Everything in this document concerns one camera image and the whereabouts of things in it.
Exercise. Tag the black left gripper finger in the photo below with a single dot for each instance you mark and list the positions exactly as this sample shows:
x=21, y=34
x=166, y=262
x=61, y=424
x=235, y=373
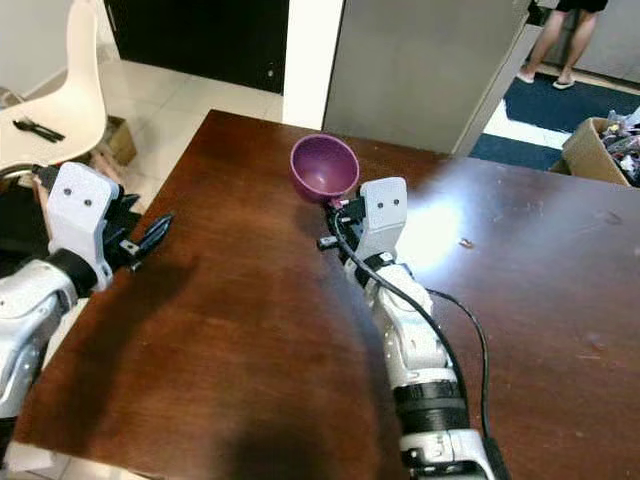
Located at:
x=157, y=229
x=159, y=243

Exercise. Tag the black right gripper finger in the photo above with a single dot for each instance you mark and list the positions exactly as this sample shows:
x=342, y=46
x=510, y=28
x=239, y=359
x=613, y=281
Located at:
x=330, y=205
x=345, y=204

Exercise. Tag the purple plastic bowl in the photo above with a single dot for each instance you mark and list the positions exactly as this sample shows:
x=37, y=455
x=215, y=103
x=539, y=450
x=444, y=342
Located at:
x=324, y=168

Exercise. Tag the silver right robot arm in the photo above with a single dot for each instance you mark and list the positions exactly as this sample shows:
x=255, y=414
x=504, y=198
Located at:
x=412, y=350

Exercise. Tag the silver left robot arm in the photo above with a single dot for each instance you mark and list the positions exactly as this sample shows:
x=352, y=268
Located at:
x=25, y=330

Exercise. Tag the small brown cardboard box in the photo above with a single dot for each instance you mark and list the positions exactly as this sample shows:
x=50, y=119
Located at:
x=120, y=140

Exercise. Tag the black plastic fork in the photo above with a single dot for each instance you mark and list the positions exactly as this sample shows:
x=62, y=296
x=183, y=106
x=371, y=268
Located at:
x=50, y=132

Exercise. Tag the white plastic chair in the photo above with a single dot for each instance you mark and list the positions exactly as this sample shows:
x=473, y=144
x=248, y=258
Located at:
x=60, y=110

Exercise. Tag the black plastic spoon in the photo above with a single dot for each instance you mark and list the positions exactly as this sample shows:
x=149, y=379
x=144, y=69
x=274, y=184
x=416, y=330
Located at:
x=28, y=125

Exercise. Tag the grey door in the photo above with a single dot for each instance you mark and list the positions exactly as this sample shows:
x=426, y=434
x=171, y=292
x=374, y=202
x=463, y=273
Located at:
x=420, y=70

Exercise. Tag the dark blue floor mat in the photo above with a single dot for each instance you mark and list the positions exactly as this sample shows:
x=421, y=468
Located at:
x=560, y=105

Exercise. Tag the cardboard box with clutter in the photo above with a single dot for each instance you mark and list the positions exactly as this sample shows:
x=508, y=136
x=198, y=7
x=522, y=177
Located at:
x=595, y=150

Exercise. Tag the person in sandals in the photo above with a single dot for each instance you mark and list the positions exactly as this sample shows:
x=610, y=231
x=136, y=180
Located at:
x=575, y=45

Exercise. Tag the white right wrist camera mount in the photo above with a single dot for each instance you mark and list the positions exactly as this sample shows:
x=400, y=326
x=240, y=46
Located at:
x=385, y=215

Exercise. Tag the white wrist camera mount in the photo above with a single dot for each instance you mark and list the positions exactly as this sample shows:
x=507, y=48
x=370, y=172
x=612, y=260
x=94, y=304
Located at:
x=385, y=215
x=82, y=215

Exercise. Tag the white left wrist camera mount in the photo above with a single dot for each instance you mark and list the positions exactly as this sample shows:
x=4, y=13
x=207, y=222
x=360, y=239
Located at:
x=82, y=215

